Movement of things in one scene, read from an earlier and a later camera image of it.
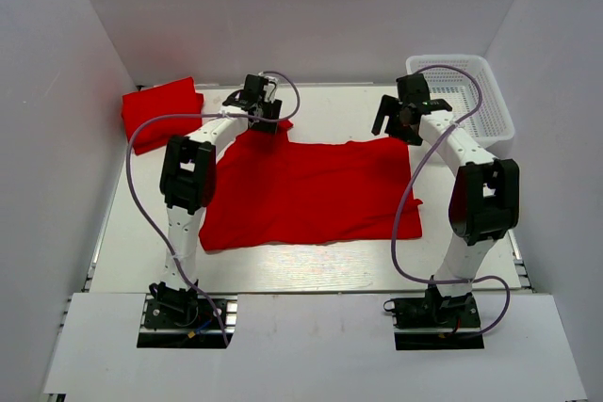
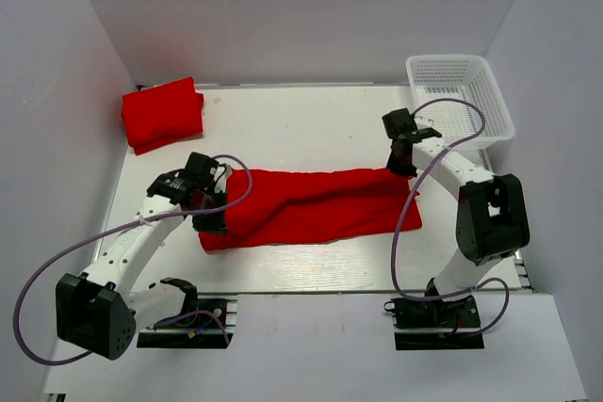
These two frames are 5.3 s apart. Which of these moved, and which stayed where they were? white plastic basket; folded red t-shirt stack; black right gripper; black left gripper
Moved: black left gripper; black right gripper
Stayed: white plastic basket; folded red t-shirt stack
